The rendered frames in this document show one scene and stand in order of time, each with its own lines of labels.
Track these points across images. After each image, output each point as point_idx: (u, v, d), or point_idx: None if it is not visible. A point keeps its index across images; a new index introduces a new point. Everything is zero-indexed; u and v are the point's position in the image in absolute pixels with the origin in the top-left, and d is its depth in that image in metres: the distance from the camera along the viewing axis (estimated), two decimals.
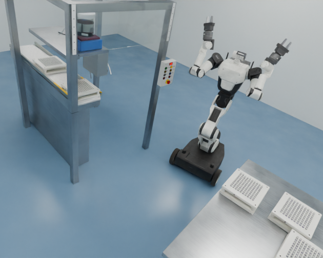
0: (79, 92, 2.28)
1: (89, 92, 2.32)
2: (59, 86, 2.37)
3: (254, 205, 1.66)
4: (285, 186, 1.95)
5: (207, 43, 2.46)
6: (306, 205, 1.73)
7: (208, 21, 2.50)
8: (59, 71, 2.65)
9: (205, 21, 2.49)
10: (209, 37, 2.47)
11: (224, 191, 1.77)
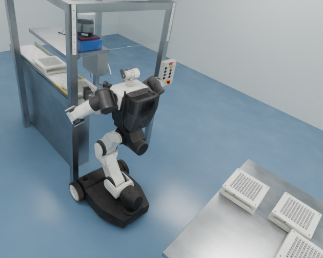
0: (79, 92, 2.28)
1: None
2: (59, 86, 2.37)
3: (254, 205, 1.66)
4: (285, 186, 1.95)
5: None
6: (306, 205, 1.73)
7: (101, 85, 2.29)
8: (59, 71, 2.65)
9: (103, 83, 2.30)
10: None
11: (224, 191, 1.77)
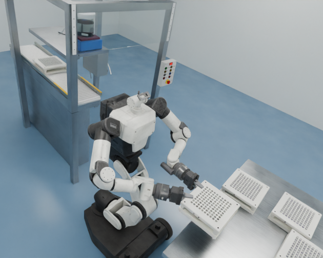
0: (203, 186, 1.55)
1: (191, 192, 1.51)
2: (59, 86, 2.37)
3: (254, 205, 1.66)
4: (285, 186, 1.95)
5: (146, 200, 1.47)
6: (306, 205, 1.73)
7: (185, 194, 1.48)
8: (59, 71, 2.65)
9: (184, 196, 1.46)
10: None
11: (224, 191, 1.77)
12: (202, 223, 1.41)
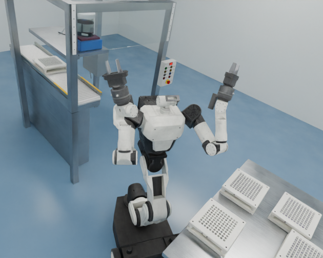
0: (209, 205, 1.60)
1: (198, 211, 1.56)
2: (59, 86, 2.37)
3: (254, 205, 1.66)
4: (285, 186, 1.95)
5: (131, 109, 1.33)
6: (306, 205, 1.73)
7: (110, 69, 1.31)
8: (59, 71, 2.65)
9: (107, 71, 1.29)
10: (128, 97, 1.34)
11: (224, 191, 1.77)
12: (210, 242, 1.45)
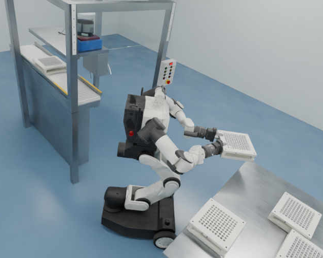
0: (209, 205, 1.60)
1: (198, 211, 1.56)
2: (59, 86, 2.37)
3: (254, 153, 1.89)
4: (285, 186, 1.95)
5: None
6: (306, 205, 1.73)
7: None
8: (59, 71, 2.65)
9: (222, 146, 1.89)
10: None
11: (225, 154, 1.90)
12: (210, 242, 1.45)
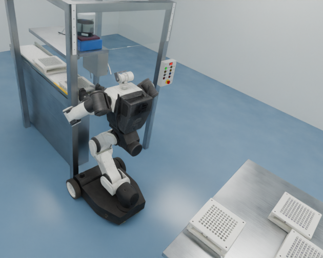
0: (209, 205, 1.60)
1: (198, 211, 1.56)
2: (59, 86, 2.37)
3: (83, 77, 2.52)
4: (285, 186, 1.95)
5: None
6: (306, 205, 1.73)
7: (94, 87, 2.35)
8: (59, 71, 2.65)
9: (95, 85, 2.36)
10: None
11: None
12: (210, 242, 1.45)
